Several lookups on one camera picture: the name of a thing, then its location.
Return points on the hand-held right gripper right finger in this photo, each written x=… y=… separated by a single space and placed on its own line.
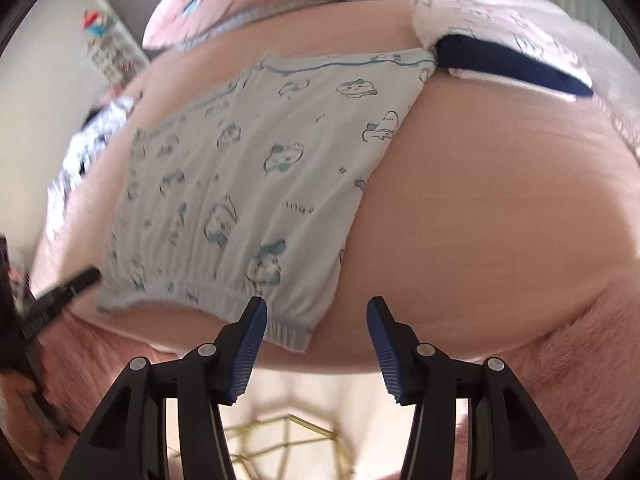
x=380 y=345

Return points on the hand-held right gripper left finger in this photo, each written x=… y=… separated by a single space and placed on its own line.
x=252 y=340

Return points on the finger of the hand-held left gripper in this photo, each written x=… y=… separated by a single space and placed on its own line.
x=80 y=282

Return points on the white satin garment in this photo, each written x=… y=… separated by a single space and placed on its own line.
x=85 y=160

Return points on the cartoon printed pajama pants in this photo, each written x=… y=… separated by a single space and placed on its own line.
x=225 y=185

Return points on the person's left hand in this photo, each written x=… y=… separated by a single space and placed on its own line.
x=15 y=390

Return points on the pink bed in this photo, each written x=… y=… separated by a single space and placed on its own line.
x=475 y=210

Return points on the pink fluffy pajamas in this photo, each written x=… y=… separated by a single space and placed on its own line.
x=575 y=385

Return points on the white shelf rack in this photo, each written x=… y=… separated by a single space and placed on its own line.
x=112 y=52

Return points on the colourful plush toy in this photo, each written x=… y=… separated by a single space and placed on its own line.
x=97 y=20

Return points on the folded white navy garment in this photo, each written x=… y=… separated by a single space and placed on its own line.
x=500 y=67

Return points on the pink checked quilt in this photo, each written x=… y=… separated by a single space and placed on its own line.
x=225 y=0

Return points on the pale printed pillow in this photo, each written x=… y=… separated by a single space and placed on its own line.
x=575 y=20

